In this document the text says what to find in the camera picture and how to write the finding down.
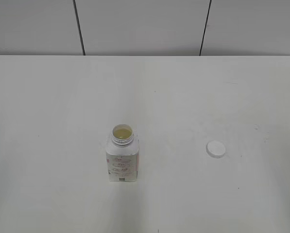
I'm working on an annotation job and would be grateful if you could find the white square plastic bottle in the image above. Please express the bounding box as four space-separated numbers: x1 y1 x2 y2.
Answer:
105 124 139 182

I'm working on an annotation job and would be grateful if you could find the white screw cap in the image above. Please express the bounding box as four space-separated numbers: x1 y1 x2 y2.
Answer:
206 140 226 158

